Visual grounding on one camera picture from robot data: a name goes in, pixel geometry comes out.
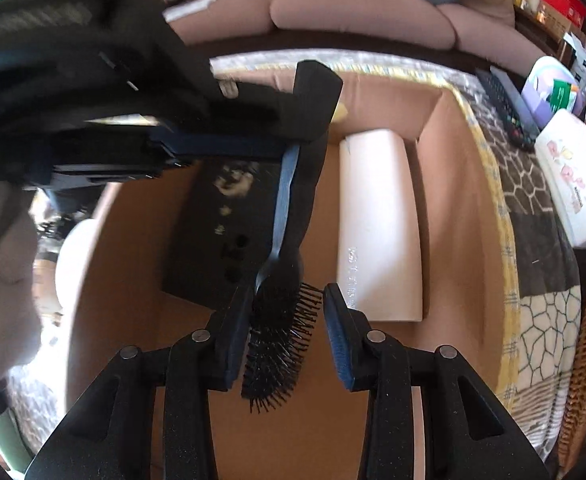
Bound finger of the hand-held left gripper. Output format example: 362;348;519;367
213;59;345;266
146;127;299;166

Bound pink beige sofa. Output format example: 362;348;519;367
163;0;548;68

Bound white printed tissue pack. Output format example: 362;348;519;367
534;107;586;250

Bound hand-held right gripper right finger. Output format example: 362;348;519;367
322;282;561;480

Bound grey patterned blanket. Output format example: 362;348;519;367
453;67;584;466

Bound black hairbrush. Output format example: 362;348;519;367
240;142;324;415

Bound dark grey booklet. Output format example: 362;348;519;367
160;157;299;311

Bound brown cardboard box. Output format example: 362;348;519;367
66;67;511;480

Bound person's left hand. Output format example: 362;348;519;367
0;180;41;381

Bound black remote control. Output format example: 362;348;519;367
475;66;541;153

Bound purple plastic container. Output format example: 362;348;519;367
521;56;581;126

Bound white papers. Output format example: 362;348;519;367
165;0;221;23

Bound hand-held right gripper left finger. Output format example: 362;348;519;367
23;280;256;480

